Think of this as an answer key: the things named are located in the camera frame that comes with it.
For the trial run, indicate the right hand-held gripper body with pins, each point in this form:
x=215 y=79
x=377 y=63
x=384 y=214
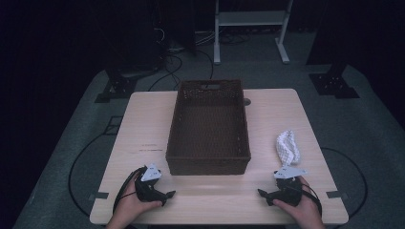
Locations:
x=288 y=192

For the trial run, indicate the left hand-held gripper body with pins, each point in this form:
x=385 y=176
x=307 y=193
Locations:
x=146 y=191

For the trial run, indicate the white textured cloth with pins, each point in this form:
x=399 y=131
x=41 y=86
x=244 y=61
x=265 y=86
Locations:
x=287 y=148

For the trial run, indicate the brown woven basket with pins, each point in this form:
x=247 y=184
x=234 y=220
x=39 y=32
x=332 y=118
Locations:
x=208 y=136

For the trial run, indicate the person's left hand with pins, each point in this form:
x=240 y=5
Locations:
x=127 y=210

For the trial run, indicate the person's right hand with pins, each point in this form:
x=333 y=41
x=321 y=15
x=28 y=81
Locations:
x=305 y=213

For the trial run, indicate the black tape strip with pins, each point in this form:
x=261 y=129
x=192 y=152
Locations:
x=333 y=194
x=102 y=195

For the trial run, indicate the black stand base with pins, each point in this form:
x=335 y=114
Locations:
x=332 y=84
x=119 y=87

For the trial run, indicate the white metal stand frame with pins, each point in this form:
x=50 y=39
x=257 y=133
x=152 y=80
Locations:
x=251 y=18

